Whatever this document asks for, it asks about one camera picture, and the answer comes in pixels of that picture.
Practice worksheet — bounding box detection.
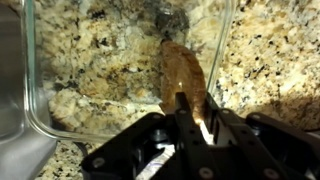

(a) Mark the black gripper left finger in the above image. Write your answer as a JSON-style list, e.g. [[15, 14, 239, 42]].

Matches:
[[80, 91, 214, 180]]

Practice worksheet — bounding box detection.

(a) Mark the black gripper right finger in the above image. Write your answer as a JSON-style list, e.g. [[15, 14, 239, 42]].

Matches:
[[203, 93, 320, 180]]

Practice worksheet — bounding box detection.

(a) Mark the toasted bread slice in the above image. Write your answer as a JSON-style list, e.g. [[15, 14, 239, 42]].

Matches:
[[159, 39, 207, 126]]

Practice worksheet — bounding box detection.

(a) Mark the clear glass rectangular bowl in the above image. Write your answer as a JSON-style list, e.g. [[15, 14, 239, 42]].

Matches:
[[19, 0, 237, 145]]

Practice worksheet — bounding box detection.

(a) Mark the black toaster cord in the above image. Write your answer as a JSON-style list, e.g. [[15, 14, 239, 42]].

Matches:
[[73, 141, 90, 159]]

